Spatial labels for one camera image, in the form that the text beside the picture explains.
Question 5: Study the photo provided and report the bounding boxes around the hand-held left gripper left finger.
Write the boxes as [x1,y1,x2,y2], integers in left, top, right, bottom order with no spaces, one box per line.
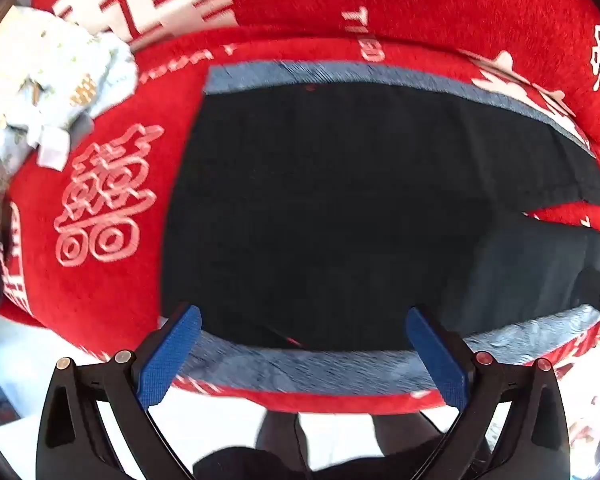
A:
[35,302,203,480]

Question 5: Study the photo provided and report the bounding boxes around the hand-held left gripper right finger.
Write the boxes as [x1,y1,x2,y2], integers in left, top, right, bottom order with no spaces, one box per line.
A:
[405,306,571,480]

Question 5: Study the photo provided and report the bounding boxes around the black pants with grey waistband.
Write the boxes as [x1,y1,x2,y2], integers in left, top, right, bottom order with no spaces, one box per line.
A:
[157,60,600,396]

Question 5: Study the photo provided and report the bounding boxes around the white floral cloth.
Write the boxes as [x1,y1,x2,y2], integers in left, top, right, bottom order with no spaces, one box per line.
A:
[0,5,140,168]

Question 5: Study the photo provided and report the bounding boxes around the red printed blanket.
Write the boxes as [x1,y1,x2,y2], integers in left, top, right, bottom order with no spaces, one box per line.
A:
[0,0,600,416]

